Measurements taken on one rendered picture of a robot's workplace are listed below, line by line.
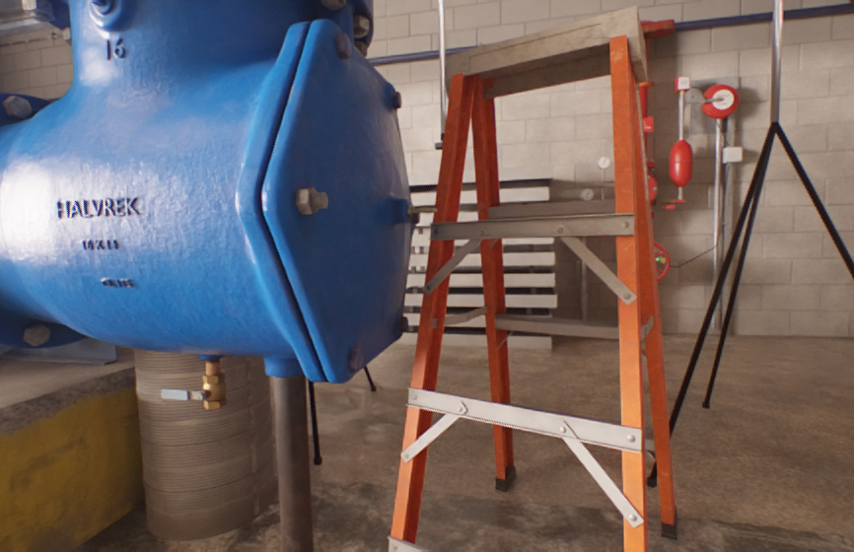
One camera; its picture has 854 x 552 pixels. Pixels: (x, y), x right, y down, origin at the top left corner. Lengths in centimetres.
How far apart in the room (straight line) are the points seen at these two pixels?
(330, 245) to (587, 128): 361
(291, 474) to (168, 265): 47
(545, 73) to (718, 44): 344
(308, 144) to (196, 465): 103
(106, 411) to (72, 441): 11
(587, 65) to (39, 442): 155
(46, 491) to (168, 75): 111
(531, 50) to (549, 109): 317
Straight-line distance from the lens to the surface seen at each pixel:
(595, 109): 413
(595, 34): 92
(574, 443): 79
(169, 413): 139
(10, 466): 146
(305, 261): 56
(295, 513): 98
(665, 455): 130
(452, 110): 96
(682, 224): 414
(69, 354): 190
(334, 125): 65
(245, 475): 146
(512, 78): 112
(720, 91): 417
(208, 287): 66
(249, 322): 68
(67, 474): 156
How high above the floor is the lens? 79
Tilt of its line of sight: 4 degrees down
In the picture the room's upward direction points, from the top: 1 degrees counter-clockwise
